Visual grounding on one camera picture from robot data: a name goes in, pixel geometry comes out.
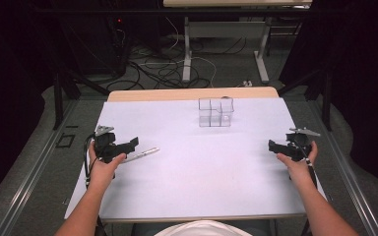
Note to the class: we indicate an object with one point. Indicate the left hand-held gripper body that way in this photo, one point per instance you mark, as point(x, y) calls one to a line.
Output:
point(106, 147)

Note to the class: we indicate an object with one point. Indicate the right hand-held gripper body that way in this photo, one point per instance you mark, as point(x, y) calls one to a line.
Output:
point(297, 146)

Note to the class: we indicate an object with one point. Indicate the silver pen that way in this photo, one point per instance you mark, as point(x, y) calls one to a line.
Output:
point(146, 152)

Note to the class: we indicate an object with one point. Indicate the clear acrylic organizer box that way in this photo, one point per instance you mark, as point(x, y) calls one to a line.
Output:
point(216, 113)

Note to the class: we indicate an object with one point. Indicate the person's right hand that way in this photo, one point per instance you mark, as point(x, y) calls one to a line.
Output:
point(297, 170)

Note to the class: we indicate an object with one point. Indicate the person's left hand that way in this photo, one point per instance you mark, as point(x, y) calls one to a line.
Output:
point(103, 172)

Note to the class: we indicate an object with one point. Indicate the black metal stand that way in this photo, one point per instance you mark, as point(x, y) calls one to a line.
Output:
point(58, 98)
point(326, 98)

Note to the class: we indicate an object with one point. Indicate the white power plug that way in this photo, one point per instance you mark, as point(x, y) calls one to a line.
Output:
point(247, 83)

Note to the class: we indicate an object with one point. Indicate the white table mat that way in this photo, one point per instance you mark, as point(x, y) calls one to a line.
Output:
point(203, 170)

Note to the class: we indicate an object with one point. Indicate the dark curtain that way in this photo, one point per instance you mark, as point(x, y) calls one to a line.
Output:
point(6, 82)
point(367, 82)

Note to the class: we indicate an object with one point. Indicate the black computer tower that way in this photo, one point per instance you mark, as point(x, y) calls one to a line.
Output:
point(116, 42)

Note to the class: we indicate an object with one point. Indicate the white desk with metal legs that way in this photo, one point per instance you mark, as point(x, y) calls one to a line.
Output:
point(186, 49)

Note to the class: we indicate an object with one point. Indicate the person's white shirt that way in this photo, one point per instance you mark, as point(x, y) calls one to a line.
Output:
point(203, 229)

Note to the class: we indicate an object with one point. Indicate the aluminium floor rail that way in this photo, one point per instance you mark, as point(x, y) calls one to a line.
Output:
point(351, 183)
point(29, 183)

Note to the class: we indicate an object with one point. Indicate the black horizontal frame bar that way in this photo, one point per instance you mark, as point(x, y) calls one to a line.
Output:
point(177, 11)

